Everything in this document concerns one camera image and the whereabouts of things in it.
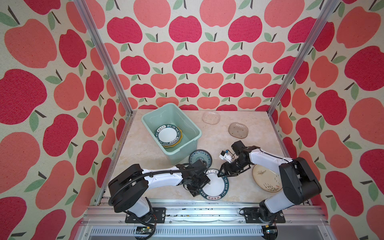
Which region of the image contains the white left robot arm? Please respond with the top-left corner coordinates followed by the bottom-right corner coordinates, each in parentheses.
top-left (108, 160), bottom-right (211, 223)

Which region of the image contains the dark green lettered rim plate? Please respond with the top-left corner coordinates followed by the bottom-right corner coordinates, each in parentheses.
top-left (199, 169), bottom-right (230, 201)

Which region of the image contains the aluminium corner post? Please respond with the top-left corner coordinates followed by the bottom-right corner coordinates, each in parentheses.
top-left (267, 0), bottom-right (341, 118)
top-left (73, 0), bottom-right (134, 116)

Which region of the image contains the clear ribbed glass plate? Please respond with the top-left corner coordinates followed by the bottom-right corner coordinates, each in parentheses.
top-left (202, 112), bottom-right (221, 125)

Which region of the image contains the aluminium front rail frame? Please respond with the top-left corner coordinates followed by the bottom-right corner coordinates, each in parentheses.
top-left (74, 198), bottom-right (336, 240)

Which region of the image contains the cream plate with grass motif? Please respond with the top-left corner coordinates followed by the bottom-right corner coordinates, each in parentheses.
top-left (253, 165), bottom-right (283, 193)

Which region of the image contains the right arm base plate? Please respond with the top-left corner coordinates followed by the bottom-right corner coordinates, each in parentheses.
top-left (239, 208), bottom-right (286, 224)

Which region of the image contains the right aluminium corner post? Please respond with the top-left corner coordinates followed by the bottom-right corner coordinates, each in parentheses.
top-left (267, 0), bottom-right (341, 118)

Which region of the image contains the smoky glass dotted plate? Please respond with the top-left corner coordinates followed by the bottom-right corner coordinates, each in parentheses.
top-left (228, 123), bottom-right (249, 139)

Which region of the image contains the left aluminium corner post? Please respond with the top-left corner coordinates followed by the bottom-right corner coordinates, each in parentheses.
top-left (73, 0), bottom-right (134, 116)

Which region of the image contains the blue green patterned plate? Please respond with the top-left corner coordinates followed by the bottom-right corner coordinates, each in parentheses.
top-left (189, 150), bottom-right (213, 169)

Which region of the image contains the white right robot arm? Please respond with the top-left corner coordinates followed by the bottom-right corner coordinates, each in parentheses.
top-left (218, 141), bottom-right (322, 223)

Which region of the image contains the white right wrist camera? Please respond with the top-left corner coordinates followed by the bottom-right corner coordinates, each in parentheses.
top-left (219, 150), bottom-right (235, 163)

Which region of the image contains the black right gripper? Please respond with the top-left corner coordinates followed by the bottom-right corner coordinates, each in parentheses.
top-left (215, 159), bottom-right (247, 177)

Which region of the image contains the mint green plastic bin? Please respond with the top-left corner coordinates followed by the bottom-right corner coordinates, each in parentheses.
top-left (142, 103), bottom-right (202, 165)

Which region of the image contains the black corrugated cable conduit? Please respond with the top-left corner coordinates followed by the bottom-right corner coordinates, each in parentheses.
top-left (107, 163), bottom-right (208, 240)

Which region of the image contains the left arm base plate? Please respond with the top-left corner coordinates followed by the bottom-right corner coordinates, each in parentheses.
top-left (125, 208), bottom-right (167, 224)

